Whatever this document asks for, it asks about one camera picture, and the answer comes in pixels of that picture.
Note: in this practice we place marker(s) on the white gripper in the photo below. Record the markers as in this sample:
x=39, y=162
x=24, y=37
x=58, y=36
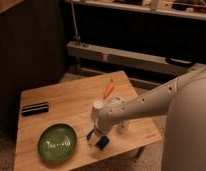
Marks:
x=96, y=135

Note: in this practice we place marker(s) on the white ceramic cup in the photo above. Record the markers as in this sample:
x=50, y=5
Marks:
x=97, y=105

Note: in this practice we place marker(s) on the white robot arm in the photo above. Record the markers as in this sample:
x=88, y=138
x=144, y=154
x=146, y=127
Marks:
x=183, y=101

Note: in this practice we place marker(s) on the green ceramic bowl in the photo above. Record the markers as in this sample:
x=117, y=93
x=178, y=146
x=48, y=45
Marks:
x=57, y=143

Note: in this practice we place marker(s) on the blue wavy sponge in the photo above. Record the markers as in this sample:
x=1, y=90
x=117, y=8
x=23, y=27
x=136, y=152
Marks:
x=102, y=143

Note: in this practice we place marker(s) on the small white patterned bottle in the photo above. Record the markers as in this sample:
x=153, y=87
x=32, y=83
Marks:
x=122, y=127

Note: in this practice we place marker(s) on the orange carrot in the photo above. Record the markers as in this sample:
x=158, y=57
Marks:
x=108, y=89

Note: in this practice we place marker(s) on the wooden table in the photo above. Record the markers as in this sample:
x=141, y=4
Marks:
x=71, y=103

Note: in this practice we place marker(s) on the black rectangular case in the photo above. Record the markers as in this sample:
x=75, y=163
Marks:
x=35, y=109

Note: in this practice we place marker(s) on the grey metal beam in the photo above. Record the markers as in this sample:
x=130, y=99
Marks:
x=127, y=58

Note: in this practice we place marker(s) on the vertical metal pole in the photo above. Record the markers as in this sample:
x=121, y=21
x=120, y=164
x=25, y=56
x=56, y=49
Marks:
x=77, y=37

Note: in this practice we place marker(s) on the black handle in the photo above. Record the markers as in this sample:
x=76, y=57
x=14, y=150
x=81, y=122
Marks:
x=180, y=63

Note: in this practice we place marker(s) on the cluttered wall shelf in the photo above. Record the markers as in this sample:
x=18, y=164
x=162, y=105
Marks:
x=151, y=7

